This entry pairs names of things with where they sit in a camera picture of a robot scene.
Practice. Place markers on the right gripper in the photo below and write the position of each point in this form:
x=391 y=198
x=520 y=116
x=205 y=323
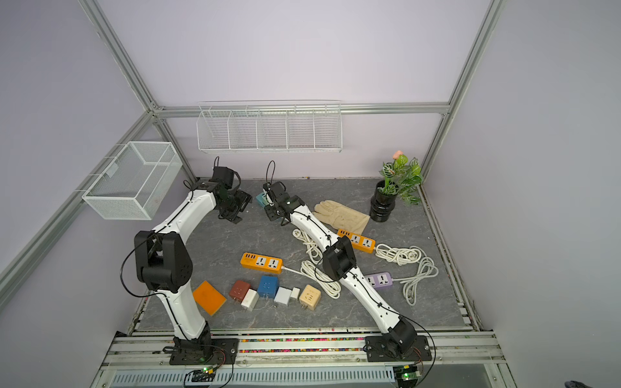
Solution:
x=268 y=212

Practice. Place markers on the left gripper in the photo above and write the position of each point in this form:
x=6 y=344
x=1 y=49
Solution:
x=245 y=198

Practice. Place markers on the teal power strip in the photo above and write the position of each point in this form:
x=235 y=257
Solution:
x=262 y=200

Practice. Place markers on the orange power strip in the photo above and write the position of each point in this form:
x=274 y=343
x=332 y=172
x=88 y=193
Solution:
x=263 y=263
x=358 y=241

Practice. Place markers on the blue cube socket adapter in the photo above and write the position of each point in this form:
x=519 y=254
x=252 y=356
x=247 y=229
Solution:
x=268 y=286

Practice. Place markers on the white usb charger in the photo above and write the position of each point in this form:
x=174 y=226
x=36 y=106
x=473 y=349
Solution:
x=250 y=300
x=283 y=296

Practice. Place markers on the red cube socket adapter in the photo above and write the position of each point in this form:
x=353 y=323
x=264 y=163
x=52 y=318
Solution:
x=239 y=290

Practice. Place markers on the beige cube socket adapter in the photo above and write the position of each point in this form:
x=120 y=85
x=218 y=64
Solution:
x=310 y=297

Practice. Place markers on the purple power strip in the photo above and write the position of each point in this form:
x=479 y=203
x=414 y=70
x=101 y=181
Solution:
x=380 y=280

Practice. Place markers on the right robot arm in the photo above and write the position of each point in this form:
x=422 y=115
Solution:
x=340 y=265

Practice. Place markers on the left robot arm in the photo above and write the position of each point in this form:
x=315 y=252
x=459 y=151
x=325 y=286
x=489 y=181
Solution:
x=163 y=262

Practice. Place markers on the beige work glove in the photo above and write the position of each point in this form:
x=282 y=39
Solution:
x=341 y=217

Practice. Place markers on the orange sponge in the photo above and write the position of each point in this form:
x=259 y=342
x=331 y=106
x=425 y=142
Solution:
x=208 y=298

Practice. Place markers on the artificial plant in black pot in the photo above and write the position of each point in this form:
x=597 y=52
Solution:
x=401 y=178

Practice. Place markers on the white wire wall shelf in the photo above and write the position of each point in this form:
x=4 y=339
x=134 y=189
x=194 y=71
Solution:
x=270 y=126

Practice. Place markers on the white mesh wall basket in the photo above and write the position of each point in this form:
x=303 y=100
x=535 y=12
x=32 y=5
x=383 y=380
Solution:
x=134 y=184

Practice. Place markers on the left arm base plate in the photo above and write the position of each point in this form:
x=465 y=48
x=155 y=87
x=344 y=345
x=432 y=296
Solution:
x=217 y=352

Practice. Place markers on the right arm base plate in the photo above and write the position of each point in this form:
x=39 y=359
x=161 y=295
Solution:
x=380 y=349

